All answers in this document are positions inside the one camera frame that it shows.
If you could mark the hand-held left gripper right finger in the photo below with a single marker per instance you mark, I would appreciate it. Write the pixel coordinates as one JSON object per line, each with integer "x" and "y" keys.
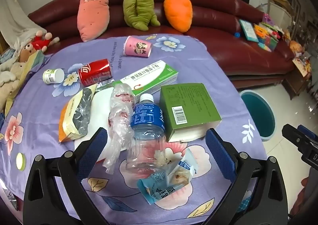
{"x": 218, "y": 150}

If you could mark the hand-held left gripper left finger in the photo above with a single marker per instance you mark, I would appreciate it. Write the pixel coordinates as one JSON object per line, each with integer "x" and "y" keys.
{"x": 95, "y": 145}

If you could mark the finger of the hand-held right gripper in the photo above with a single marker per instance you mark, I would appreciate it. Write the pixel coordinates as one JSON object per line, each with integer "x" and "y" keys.
{"x": 293, "y": 138}
{"x": 309, "y": 133}

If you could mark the clear plastic bottle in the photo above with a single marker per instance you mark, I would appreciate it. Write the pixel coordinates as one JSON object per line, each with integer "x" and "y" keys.
{"x": 119, "y": 115}

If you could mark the orange cream snack bag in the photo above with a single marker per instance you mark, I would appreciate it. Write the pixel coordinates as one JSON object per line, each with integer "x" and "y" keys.
{"x": 72, "y": 115}

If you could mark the white tissue paper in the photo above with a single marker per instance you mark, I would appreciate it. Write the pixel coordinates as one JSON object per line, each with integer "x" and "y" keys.
{"x": 99, "y": 105}

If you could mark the teal trash bin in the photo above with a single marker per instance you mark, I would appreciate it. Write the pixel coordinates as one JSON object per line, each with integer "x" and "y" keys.
{"x": 258, "y": 115}

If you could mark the clear water bottle blue label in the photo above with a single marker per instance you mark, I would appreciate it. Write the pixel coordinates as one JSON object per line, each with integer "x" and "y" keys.
{"x": 146, "y": 118}

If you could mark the green cardboard box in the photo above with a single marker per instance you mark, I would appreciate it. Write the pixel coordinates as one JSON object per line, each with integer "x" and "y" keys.
{"x": 188, "y": 100}

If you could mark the silver foil piece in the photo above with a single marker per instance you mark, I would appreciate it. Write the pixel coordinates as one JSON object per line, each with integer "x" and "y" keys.
{"x": 104, "y": 85}

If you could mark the light blue snack wrapper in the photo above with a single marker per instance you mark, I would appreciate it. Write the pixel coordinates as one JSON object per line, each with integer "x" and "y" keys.
{"x": 159, "y": 190}

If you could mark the red soda can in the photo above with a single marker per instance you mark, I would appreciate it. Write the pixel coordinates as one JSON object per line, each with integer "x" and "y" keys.
{"x": 94, "y": 72}

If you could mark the small white plastic jar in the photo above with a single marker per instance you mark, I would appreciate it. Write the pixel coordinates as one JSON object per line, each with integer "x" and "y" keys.
{"x": 51, "y": 76}

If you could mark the green white medicine box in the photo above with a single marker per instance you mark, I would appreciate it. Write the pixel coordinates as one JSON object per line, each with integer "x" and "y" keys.
{"x": 149, "y": 76}

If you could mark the pink paper cup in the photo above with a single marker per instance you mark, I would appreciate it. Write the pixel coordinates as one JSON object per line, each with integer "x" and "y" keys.
{"x": 131, "y": 47}

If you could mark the wooden side table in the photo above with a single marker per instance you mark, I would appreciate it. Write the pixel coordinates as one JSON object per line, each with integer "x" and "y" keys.
{"x": 295, "y": 83}

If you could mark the clutter of colourful packets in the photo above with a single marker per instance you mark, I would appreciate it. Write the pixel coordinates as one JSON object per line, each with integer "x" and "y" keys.
{"x": 300, "y": 58}

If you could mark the round yellow green disc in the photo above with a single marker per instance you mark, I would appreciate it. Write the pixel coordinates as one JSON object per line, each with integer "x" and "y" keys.
{"x": 20, "y": 161}

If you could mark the purple floral tablecloth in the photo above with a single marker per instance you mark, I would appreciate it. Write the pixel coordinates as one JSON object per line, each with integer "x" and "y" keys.
{"x": 186, "y": 66}

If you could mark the yellow green cloth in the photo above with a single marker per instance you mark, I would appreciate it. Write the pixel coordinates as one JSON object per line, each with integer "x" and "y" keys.
{"x": 34, "y": 66}

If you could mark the pile of colourful toys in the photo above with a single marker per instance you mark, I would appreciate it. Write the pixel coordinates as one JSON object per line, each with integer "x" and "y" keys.
{"x": 268, "y": 36}

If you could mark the dark red leather sofa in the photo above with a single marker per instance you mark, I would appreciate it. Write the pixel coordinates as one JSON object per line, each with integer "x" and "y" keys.
{"x": 216, "y": 41}

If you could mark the beige plush toy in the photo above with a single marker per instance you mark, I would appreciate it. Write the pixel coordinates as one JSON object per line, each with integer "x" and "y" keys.
{"x": 12, "y": 73}

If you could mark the brown teddy bear plush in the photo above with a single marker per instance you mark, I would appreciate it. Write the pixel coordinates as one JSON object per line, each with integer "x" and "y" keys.
{"x": 26, "y": 52}

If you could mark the blue picture book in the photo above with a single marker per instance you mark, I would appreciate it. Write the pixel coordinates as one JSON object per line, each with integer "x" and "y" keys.
{"x": 248, "y": 30}

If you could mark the small blue ball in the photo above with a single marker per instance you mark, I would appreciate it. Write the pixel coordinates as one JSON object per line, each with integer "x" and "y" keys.
{"x": 237, "y": 34}

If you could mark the red teddy bear plush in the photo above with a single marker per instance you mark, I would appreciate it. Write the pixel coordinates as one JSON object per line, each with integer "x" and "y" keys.
{"x": 41, "y": 41}

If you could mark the pink bunny plush pillow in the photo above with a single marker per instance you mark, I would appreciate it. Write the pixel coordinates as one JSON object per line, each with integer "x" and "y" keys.
{"x": 92, "y": 16}

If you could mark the orange carrot plush toy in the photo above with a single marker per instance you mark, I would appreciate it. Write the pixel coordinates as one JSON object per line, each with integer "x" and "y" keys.
{"x": 177, "y": 11}

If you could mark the green plush toy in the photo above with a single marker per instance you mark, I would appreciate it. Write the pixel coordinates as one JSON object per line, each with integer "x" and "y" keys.
{"x": 139, "y": 3}

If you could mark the white cloth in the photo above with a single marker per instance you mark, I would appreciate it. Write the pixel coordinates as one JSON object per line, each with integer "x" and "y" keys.
{"x": 15, "y": 21}

